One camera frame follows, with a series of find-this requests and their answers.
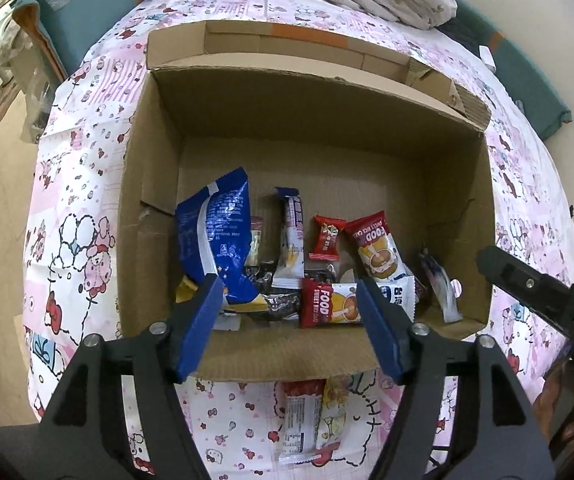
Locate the small red candy packet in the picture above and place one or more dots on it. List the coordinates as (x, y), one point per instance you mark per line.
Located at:
(326, 246)

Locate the dark cartoon snack packet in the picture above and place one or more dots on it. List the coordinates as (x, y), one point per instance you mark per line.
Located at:
(446, 290)

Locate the white silver small packet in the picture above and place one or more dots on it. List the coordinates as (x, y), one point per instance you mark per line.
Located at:
(227, 321)

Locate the teal mattress edge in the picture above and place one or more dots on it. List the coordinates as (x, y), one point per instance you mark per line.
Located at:
(525, 83)

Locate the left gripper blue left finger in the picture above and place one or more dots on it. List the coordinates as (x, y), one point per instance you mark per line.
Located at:
(190, 326)

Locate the red rice cake packet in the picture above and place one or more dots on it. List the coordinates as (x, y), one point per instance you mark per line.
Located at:
(376, 247)
(336, 303)

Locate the brown cardboard box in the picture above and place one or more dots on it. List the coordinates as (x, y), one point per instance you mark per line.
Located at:
(354, 127)

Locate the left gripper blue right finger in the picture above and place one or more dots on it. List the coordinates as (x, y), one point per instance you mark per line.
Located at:
(387, 327)

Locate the pink cartoon bed sheet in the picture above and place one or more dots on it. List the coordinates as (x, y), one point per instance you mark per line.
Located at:
(74, 206)

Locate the dark chocolate snack packet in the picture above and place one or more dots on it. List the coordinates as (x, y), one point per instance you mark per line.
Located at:
(272, 304)

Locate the white snack packet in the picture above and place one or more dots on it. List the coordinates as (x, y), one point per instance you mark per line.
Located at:
(303, 404)

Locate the yellow cartoon snack packet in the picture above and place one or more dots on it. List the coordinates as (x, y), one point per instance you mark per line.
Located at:
(333, 415)

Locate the small pink snack packet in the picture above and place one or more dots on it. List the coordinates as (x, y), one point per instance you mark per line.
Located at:
(256, 231)

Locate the blue snack bag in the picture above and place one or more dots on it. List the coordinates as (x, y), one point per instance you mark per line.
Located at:
(213, 232)

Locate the white blue stick packet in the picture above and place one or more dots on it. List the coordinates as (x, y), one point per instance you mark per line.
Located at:
(290, 268)

